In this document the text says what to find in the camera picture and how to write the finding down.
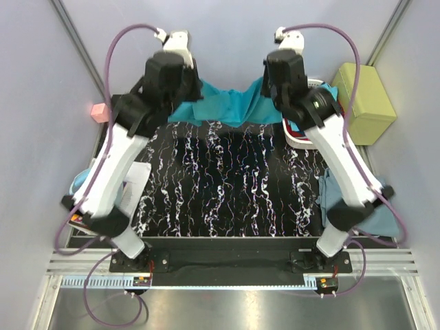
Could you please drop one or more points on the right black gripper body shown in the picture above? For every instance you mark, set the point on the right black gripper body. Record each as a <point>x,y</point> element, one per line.
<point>267,87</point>

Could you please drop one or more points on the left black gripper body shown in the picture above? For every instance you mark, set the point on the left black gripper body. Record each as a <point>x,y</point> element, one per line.
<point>191,86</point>

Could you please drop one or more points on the teal t shirt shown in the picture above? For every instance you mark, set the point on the teal t shirt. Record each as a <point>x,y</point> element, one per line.
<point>230,107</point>

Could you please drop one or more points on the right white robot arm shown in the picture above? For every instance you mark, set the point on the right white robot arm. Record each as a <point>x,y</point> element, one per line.
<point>317,114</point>

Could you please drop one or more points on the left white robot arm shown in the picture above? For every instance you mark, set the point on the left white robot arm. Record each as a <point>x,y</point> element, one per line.
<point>135,121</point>

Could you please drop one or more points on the stack of papers and books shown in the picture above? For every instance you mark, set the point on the stack of papers and books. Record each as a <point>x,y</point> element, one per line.
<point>128,195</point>

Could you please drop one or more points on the light blue shirt in basket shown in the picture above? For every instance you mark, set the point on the light blue shirt in basket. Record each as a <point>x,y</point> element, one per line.
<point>332,90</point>

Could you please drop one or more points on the red shirt in basket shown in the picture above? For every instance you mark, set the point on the red shirt in basket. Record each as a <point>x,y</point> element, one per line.
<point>294,131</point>

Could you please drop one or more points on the white perforated laundry basket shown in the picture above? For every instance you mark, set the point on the white perforated laundry basket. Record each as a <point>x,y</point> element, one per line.
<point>293,142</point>

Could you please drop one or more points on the pink cube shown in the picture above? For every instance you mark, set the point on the pink cube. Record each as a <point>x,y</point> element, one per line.
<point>100,113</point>

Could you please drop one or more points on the green storage box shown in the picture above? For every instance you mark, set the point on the green storage box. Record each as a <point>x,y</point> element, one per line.
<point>372,110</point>

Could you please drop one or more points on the light blue headphones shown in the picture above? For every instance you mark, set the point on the light blue headphones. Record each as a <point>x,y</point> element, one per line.
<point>78,181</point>

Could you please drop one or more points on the folded grey-blue t shirt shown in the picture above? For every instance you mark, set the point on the folded grey-blue t shirt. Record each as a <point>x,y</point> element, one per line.
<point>380,223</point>

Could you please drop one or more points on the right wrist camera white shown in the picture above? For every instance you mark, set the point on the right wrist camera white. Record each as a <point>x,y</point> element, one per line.
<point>291,40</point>

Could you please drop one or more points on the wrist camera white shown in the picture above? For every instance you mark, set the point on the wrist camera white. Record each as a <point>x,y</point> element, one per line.
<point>291,40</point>
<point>176,42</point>

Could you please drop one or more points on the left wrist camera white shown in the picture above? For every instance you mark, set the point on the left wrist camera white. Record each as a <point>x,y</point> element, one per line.
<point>176,42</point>

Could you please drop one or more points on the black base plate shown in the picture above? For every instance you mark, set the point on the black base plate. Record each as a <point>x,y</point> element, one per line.
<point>302,255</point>

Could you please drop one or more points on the aluminium rail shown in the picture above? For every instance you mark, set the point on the aluminium rail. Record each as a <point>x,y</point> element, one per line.
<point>376,262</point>

